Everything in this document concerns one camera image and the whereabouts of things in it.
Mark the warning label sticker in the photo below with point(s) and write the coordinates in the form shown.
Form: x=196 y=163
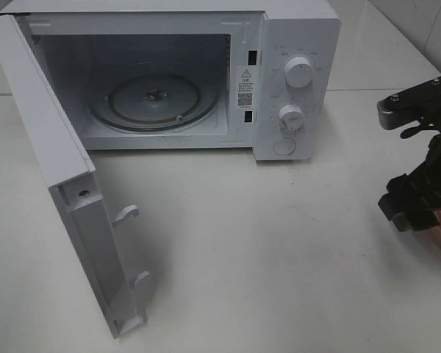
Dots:
x=246 y=85

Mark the white microwave door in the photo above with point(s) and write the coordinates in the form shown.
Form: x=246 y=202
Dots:
x=70 y=176

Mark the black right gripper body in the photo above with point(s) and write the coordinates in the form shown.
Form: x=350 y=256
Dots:
x=437 y=173

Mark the white microwave oven body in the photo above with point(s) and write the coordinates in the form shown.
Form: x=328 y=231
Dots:
x=72 y=55

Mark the white microwave knob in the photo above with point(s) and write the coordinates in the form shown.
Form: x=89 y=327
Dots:
x=291 y=117
x=299 y=71

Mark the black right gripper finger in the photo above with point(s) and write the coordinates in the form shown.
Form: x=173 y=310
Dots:
x=409 y=203

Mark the round white door release button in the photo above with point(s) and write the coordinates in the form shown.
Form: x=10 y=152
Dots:
x=284 y=146

